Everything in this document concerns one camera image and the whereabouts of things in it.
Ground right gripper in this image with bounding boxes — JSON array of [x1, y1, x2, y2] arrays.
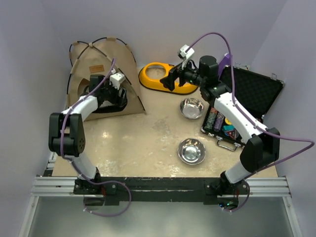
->
[[160, 56, 206, 92]]

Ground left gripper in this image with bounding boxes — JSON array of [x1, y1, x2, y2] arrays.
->
[[101, 79, 128, 107]]

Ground beige pet tent fabric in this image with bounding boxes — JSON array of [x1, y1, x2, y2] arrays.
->
[[66, 37, 146, 120]]

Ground steel bowl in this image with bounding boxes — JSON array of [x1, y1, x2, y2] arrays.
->
[[177, 138, 206, 165], [179, 98, 204, 119]]

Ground steel bowl front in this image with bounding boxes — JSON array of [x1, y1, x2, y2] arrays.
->
[[177, 138, 206, 165]]

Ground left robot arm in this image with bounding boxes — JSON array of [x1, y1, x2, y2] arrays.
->
[[48, 72, 128, 194]]

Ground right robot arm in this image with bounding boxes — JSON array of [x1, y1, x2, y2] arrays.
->
[[160, 55, 280, 194]]

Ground yellow double bowl holder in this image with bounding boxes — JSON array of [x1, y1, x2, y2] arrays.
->
[[138, 62, 199, 96]]

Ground purple plastic piece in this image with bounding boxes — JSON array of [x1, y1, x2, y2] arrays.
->
[[218, 53, 231, 77]]

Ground poker chip stacks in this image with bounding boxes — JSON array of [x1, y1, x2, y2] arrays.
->
[[203, 107, 239, 140]]

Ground black foam-lined case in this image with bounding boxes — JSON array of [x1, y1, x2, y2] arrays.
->
[[201, 67, 284, 147]]

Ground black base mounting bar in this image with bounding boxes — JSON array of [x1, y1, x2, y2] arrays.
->
[[73, 177, 250, 206]]

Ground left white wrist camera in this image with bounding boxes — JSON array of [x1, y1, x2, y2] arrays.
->
[[109, 69, 125, 90]]

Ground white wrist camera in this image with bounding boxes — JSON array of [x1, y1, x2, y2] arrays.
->
[[178, 44, 195, 69], [109, 69, 125, 90]]

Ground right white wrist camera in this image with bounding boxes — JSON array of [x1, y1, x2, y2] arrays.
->
[[178, 44, 195, 69]]

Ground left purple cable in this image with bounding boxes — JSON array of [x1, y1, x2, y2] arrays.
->
[[59, 58, 132, 216]]

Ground purple cable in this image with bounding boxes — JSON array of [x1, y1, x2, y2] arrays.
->
[[59, 58, 132, 216], [189, 32, 316, 212]]

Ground case metal handle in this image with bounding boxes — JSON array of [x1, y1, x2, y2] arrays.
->
[[216, 139, 241, 152]]

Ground aluminium rail frame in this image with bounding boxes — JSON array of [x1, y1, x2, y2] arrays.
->
[[19, 176, 302, 237]]

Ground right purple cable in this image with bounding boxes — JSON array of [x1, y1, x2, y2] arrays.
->
[[189, 32, 316, 212]]

